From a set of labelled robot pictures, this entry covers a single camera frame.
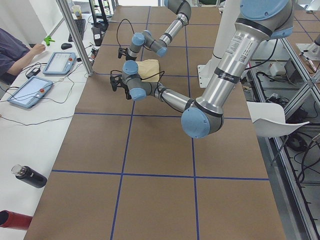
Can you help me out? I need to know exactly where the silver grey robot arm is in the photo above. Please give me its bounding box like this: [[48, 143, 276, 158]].
[[124, 0, 192, 61], [120, 0, 294, 139]]

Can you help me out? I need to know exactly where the blue teach pendant far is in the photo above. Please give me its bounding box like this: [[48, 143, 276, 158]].
[[42, 52, 77, 76]]

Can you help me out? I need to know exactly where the black insulated bottle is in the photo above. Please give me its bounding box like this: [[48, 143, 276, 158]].
[[11, 164, 47, 189]]

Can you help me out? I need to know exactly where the red cylinder bottle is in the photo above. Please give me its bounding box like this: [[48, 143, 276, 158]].
[[0, 210, 33, 231]]

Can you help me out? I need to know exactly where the beige long-sleeve printed shirt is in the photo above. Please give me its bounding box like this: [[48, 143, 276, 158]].
[[136, 59, 160, 82]]

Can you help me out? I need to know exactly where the black computer mouse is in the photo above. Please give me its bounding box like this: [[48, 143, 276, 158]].
[[60, 42, 73, 50]]

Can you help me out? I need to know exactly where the black keyboard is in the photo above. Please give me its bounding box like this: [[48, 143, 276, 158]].
[[73, 19, 86, 40]]

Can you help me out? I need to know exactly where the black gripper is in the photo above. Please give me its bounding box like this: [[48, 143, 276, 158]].
[[124, 85, 132, 100]]

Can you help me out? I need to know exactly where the blue teach pendant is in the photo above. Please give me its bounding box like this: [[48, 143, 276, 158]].
[[7, 76, 54, 109], [42, 52, 77, 76]]

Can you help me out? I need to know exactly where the grey aluminium frame post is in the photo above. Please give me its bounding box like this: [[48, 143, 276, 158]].
[[56, 0, 94, 77]]

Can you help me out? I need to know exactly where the white plastic chair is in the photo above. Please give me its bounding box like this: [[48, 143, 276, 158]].
[[246, 101, 310, 138]]

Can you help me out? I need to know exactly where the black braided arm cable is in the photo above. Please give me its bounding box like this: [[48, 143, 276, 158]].
[[139, 70, 193, 112], [116, 18, 136, 50]]

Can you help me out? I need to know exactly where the blue teach pendant near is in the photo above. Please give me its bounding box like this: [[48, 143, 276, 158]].
[[7, 76, 54, 109]]

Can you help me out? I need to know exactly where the seated person in grey shirt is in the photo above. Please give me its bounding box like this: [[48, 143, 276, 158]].
[[0, 28, 46, 85]]

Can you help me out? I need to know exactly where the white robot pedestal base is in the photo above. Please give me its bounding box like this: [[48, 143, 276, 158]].
[[197, 0, 241, 89]]

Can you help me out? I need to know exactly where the green plastic clamp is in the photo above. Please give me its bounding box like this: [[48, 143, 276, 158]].
[[44, 35, 55, 47]]

